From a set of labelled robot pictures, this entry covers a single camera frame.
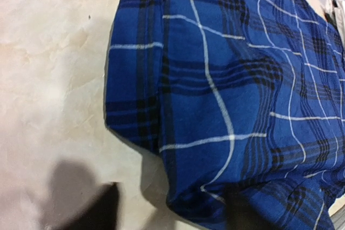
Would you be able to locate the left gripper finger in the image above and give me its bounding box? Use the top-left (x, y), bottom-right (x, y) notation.
top-left (61, 183), bottom-right (120, 230)

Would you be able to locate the aluminium front rail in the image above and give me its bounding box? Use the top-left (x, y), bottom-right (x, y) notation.
top-left (331, 205), bottom-right (345, 230)

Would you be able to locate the white t-shirt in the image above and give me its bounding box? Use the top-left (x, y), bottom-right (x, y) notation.
top-left (323, 0), bottom-right (344, 34)

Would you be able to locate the blue plaid shirt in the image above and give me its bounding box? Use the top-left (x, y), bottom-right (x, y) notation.
top-left (105, 0), bottom-right (344, 229)

